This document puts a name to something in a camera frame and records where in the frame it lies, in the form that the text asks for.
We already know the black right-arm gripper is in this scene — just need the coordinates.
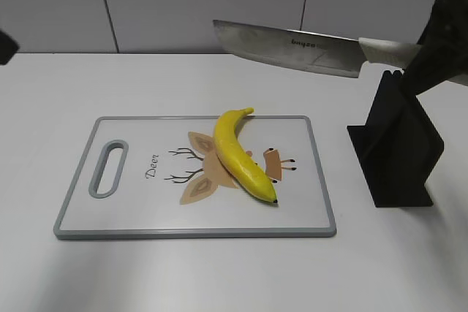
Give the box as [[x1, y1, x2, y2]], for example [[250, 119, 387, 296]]
[[400, 0, 467, 96]]

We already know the steel cleaver white handle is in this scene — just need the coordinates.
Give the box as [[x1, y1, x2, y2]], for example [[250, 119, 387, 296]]
[[213, 20, 421, 78]]

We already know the yellow plastic banana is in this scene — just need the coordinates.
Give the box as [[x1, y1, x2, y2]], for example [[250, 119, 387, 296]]
[[213, 107, 278, 204]]

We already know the black knife stand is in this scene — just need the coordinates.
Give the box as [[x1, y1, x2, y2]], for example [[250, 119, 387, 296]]
[[347, 70, 444, 208]]

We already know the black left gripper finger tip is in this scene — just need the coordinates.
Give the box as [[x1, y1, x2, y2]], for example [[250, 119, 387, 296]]
[[0, 30, 19, 66]]

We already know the white grey-rimmed cutting board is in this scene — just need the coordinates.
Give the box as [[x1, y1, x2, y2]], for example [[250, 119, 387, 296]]
[[53, 115, 336, 240]]

